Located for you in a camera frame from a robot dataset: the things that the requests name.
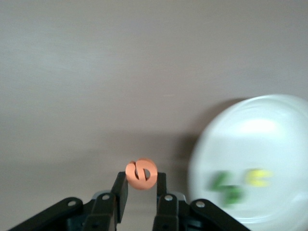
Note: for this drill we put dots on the beige plate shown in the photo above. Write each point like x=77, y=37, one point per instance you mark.
x=255, y=134

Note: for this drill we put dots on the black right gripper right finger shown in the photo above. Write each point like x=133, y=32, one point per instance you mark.
x=168, y=214

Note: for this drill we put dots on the green foam letter p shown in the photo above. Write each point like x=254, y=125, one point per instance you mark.
x=217, y=184

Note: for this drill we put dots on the yellow foam letter u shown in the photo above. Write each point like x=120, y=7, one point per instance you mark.
x=258, y=179

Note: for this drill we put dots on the orange foam letter e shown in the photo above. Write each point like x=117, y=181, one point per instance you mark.
x=142, y=183

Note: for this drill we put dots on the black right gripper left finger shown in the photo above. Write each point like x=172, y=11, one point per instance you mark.
x=101, y=214

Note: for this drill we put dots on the green foam letter l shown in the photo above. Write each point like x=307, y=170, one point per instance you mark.
x=233, y=197

